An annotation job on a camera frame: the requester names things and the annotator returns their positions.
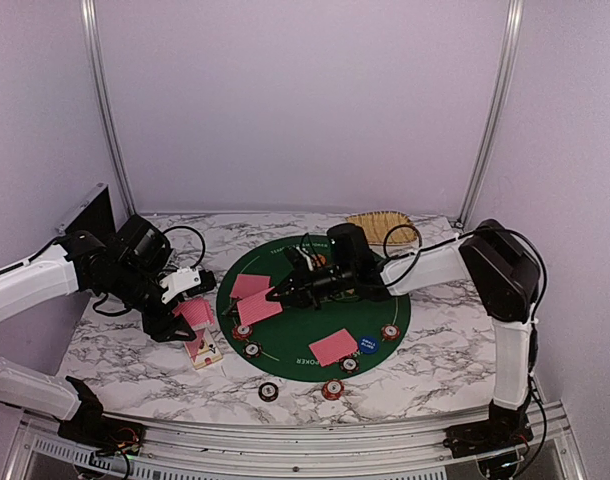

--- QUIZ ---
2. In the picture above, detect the gold card deck box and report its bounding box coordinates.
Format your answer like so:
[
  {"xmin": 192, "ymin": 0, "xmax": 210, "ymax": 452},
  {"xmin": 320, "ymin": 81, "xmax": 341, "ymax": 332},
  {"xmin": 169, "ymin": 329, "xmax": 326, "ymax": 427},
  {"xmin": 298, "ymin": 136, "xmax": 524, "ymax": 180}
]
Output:
[{"xmin": 184, "ymin": 329, "xmax": 223, "ymax": 370}]

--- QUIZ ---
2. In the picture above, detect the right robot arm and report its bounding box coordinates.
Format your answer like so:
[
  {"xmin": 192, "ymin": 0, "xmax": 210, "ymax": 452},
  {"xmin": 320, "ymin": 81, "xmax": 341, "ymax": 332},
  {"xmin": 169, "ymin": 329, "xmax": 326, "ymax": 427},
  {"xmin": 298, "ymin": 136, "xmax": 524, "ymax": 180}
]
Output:
[{"xmin": 266, "ymin": 219, "xmax": 546, "ymax": 448}]

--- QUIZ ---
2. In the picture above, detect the right aluminium frame post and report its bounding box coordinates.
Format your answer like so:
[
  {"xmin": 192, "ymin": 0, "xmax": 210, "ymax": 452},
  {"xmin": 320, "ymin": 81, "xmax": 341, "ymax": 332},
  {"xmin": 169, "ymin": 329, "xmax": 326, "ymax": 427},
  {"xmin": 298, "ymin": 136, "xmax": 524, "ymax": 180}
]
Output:
[{"xmin": 455, "ymin": 0, "xmax": 525, "ymax": 227}]

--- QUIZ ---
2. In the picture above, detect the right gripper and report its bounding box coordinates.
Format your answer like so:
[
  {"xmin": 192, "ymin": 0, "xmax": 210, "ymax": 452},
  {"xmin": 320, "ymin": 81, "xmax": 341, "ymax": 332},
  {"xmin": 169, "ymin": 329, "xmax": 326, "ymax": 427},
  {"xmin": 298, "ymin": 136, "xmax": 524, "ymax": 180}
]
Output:
[{"xmin": 266, "ymin": 259, "xmax": 356, "ymax": 310}]

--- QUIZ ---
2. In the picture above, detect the round green poker mat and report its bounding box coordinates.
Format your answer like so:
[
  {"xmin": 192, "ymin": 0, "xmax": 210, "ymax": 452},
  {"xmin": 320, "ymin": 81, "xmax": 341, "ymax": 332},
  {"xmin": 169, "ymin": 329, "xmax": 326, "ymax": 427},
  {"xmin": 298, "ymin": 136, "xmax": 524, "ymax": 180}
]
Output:
[{"xmin": 215, "ymin": 236, "xmax": 412, "ymax": 383}]

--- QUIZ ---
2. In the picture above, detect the brown poker chip stack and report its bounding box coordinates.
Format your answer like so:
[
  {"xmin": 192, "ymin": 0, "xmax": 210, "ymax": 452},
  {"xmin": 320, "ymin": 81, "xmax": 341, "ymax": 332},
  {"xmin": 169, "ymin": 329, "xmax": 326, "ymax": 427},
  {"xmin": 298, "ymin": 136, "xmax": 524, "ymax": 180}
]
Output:
[{"xmin": 258, "ymin": 382, "xmax": 279, "ymax": 402}]

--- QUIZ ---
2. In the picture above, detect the front aluminium rail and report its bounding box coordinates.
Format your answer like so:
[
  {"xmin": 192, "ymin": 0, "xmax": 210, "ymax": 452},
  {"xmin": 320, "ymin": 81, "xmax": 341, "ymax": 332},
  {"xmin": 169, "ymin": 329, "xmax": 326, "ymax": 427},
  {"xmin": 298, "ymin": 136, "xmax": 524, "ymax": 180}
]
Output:
[{"xmin": 2, "ymin": 402, "xmax": 587, "ymax": 479}]

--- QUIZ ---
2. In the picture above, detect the aluminium frame post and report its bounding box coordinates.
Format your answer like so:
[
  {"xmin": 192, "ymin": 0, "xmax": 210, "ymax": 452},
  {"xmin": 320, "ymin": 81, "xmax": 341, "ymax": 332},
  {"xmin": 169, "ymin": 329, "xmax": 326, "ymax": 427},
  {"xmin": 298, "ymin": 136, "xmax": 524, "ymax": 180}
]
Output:
[
  {"xmin": 80, "ymin": 0, "xmax": 137, "ymax": 214},
  {"xmin": 455, "ymin": 0, "xmax": 525, "ymax": 227}
]

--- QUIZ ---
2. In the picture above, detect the blue small blind button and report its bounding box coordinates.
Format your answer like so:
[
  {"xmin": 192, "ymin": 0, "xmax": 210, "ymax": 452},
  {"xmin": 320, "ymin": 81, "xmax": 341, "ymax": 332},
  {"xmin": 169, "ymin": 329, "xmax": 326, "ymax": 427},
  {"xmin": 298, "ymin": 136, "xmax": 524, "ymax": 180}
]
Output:
[{"xmin": 358, "ymin": 336, "xmax": 380, "ymax": 355}]

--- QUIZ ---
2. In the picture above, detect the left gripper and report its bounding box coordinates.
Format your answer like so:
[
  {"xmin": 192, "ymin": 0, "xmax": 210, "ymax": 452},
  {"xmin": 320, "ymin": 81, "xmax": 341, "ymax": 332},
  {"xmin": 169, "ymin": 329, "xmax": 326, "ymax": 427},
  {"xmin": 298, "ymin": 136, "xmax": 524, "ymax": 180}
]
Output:
[{"xmin": 108, "ymin": 260, "xmax": 196, "ymax": 342}]

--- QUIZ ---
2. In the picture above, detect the orange poker chip stack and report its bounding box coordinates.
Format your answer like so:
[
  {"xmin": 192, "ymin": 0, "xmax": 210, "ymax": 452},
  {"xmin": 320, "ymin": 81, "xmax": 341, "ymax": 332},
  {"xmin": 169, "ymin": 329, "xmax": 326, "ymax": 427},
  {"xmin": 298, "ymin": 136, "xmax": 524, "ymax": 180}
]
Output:
[{"xmin": 321, "ymin": 379, "xmax": 344, "ymax": 401}]

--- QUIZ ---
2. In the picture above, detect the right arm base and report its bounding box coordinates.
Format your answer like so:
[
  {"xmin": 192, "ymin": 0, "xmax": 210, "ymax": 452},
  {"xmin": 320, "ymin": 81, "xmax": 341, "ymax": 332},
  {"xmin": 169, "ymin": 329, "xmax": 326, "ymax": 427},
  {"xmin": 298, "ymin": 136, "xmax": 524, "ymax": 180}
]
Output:
[{"xmin": 442, "ymin": 419, "xmax": 534, "ymax": 458}]

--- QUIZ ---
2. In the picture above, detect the left aluminium frame post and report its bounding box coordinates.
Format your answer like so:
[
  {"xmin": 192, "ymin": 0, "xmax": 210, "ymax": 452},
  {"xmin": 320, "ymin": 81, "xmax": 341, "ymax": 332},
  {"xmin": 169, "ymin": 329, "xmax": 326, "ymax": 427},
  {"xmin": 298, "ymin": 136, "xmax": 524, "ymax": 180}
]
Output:
[{"xmin": 80, "ymin": 0, "xmax": 137, "ymax": 214}]

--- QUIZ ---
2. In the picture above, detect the woven bamboo tray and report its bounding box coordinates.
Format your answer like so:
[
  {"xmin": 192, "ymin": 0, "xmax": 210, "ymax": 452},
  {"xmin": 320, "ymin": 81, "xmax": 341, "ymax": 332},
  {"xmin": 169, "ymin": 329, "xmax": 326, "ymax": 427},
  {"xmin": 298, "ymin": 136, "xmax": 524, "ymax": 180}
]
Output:
[{"xmin": 345, "ymin": 211, "xmax": 418, "ymax": 246}]

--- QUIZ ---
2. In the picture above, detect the red playing card deck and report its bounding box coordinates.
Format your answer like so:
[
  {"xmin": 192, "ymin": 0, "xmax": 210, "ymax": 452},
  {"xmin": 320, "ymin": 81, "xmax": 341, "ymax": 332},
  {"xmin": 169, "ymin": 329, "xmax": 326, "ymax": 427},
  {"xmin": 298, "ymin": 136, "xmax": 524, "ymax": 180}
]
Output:
[{"xmin": 173, "ymin": 298, "xmax": 215, "ymax": 331}]

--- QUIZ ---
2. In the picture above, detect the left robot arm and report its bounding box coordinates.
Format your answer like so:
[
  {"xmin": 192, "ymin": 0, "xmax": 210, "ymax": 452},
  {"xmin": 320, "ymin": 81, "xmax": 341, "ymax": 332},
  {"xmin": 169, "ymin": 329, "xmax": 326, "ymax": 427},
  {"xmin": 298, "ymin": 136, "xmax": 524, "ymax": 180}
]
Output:
[{"xmin": 0, "ymin": 231, "xmax": 196, "ymax": 445}]

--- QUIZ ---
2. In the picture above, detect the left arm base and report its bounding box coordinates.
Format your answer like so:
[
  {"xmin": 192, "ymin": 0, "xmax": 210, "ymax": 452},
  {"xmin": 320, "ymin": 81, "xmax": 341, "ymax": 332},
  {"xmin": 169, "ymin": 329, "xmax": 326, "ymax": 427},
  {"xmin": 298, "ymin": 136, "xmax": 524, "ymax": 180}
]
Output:
[{"xmin": 57, "ymin": 416, "xmax": 145, "ymax": 456}]

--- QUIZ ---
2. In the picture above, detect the single red playing card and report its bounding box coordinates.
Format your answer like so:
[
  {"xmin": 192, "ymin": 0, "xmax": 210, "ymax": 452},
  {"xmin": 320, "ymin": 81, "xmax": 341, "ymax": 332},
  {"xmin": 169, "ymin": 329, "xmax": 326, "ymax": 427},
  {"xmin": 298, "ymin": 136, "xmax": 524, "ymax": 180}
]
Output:
[{"xmin": 230, "ymin": 273, "xmax": 271, "ymax": 300}]

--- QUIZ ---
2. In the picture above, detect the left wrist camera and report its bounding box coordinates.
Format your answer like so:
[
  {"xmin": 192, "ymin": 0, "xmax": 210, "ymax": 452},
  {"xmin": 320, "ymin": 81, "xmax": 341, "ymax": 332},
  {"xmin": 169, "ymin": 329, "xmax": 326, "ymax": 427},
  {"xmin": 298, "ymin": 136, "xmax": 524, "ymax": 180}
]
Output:
[{"xmin": 159, "ymin": 267, "xmax": 216, "ymax": 304}]

